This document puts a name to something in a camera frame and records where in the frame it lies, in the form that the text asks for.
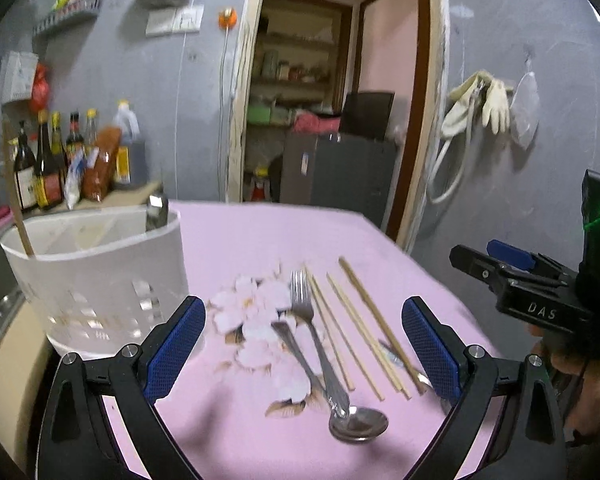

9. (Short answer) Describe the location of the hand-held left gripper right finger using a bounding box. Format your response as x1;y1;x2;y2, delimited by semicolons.
401;296;566;480

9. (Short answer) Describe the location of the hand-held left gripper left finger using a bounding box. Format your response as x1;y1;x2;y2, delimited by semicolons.
37;295;208;480

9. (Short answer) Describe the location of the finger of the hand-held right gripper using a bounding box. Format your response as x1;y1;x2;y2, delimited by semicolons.
486;239;563;281
449;244;511;293

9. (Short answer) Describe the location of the white plastic utensil basket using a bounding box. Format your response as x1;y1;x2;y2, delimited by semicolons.
0;205;190;361

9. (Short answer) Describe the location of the person's right hand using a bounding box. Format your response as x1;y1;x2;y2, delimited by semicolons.
527;322;600;411

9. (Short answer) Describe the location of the small steel spoon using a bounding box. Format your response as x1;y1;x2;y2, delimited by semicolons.
378;340;433;392

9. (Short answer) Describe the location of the large steel spoon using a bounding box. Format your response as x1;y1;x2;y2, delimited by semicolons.
271;321;390;444

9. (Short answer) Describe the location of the pink floral tablecloth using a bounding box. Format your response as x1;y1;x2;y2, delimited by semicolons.
100;200;511;480

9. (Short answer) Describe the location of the steel fork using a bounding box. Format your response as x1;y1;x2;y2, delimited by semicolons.
290;270;351;418

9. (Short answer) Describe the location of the cream rubber glove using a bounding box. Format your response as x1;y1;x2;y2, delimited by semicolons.
440;72;486;138
481;77;513;135

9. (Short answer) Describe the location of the hanging transparent bag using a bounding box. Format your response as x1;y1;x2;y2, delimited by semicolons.
510;57;540;148

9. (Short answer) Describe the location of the black cabinet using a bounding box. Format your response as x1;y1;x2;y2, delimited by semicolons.
280;131;398;228

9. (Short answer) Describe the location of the black chair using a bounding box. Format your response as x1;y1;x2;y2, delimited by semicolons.
340;91;396;141

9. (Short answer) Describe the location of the white seasoning bag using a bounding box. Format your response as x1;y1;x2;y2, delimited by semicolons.
64;154;90;209

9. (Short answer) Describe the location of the chili powder bag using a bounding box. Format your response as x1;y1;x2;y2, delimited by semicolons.
81;126;122;202

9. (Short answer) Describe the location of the cooking oil jug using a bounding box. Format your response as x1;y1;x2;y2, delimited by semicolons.
111;99;146;190

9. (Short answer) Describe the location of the red cloth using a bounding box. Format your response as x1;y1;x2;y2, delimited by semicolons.
294;112;342;134

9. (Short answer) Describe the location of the large soy sauce bottle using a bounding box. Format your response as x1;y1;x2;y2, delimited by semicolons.
34;109;65;211

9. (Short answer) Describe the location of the long brown wooden stick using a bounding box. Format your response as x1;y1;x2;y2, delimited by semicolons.
1;120;35;258

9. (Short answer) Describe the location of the brown pump bottle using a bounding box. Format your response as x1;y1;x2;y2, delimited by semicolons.
14;120;40;212

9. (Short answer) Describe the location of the dark red label sauce bottle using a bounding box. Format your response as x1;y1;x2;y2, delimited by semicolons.
66;112;85;171

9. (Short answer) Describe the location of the clear yellow cap bottle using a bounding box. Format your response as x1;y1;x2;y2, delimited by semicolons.
84;108;100;158

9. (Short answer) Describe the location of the slim yellow cap bottle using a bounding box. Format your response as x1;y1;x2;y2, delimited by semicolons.
50;111;67;171

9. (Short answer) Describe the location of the wooden shelf unit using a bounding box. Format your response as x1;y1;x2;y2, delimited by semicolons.
245;0;353;126

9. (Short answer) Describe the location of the red plastic bag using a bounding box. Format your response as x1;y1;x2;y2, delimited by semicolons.
29;62;51;111

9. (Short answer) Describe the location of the white hose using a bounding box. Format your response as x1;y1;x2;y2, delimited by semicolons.
426;85;481;205

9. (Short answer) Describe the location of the wooden door frame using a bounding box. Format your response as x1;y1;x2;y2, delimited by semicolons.
226;0;451;256

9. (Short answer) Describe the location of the thin wall cable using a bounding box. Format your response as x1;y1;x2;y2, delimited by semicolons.
219;25;231;201

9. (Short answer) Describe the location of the white perforated wall basket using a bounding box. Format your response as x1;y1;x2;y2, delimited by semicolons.
0;51;40;103

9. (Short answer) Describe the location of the white wall switch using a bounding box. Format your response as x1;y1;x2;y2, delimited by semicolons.
146;10;178;37

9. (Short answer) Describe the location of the white wall socket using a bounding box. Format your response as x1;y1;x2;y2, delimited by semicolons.
175;5;205;33

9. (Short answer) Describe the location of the grey wall rack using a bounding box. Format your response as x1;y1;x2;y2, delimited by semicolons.
32;0;106;36

